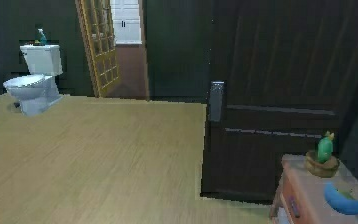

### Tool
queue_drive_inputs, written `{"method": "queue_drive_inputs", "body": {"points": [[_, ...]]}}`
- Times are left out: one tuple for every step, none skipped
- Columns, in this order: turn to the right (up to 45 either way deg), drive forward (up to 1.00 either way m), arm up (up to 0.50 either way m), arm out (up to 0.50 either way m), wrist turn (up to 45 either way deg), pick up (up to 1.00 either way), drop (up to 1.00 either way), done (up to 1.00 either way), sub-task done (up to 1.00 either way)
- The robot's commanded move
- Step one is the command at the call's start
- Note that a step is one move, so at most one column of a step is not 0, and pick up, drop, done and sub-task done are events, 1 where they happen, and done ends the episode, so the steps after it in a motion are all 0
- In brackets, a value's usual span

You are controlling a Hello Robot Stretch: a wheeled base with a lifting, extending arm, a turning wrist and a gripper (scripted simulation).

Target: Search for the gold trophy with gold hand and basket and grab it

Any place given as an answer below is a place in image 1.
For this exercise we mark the orange side table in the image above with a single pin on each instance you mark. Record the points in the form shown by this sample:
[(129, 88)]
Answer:
[(307, 196)]

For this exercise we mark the dark brown wardrobe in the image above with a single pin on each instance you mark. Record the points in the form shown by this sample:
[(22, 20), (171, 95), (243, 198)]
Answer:
[(273, 100)]

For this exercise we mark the blue bowl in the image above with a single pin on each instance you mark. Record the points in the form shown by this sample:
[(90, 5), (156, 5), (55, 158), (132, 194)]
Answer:
[(343, 201)]

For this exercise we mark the teal spray bottle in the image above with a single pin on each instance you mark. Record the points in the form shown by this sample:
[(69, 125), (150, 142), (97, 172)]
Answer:
[(42, 37)]

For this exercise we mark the green cactus in brown pot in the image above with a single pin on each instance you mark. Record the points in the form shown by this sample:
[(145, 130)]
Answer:
[(323, 156)]

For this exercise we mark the yellow lattice room door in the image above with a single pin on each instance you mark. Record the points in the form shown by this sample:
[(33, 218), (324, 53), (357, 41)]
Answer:
[(99, 46)]

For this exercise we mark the white cupboard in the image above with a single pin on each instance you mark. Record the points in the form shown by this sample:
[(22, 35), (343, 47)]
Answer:
[(126, 20)]

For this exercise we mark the white toilet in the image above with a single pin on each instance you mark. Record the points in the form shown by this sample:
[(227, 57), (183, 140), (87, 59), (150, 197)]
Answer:
[(37, 80)]

